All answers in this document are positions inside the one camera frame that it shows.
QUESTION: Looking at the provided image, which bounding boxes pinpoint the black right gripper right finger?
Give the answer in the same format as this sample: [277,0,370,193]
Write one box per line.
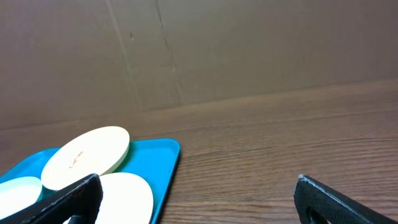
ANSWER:
[294,174,397,224]

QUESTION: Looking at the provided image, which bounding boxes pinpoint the white plate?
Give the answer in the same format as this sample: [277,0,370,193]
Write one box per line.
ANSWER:
[95,172,154,224]

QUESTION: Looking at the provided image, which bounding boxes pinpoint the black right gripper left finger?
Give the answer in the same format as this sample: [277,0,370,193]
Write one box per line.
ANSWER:
[1,174,103,224]

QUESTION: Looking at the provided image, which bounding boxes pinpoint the light blue plate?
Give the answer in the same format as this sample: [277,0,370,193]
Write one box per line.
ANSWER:
[1,177,42,219]

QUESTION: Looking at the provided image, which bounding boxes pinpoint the yellow-green plate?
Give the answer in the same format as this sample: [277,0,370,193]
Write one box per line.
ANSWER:
[40,126,130,190]

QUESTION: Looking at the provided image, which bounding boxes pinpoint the teal plastic tray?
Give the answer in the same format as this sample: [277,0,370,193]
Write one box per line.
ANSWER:
[1,139,180,224]

